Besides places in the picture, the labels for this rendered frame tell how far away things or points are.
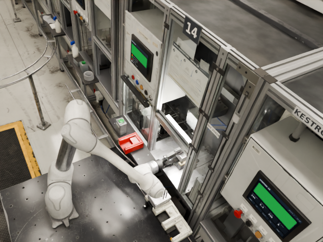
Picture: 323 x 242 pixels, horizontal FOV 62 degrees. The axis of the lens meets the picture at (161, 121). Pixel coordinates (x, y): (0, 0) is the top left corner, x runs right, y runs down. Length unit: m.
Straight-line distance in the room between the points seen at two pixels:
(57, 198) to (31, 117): 2.02
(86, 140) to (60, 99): 2.48
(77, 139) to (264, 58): 0.96
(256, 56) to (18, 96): 3.41
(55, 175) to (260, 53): 1.47
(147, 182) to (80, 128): 0.53
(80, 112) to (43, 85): 2.69
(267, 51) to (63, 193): 1.44
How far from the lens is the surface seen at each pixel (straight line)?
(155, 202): 1.85
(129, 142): 2.13
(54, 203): 1.89
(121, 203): 2.11
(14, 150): 3.44
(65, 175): 1.97
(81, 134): 1.46
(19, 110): 3.89
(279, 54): 1.26
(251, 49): 1.23
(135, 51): 1.73
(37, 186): 2.27
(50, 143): 3.40
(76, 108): 1.57
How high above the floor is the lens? 2.56
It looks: 45 degrees down
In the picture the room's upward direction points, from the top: 9 degrees clockwise
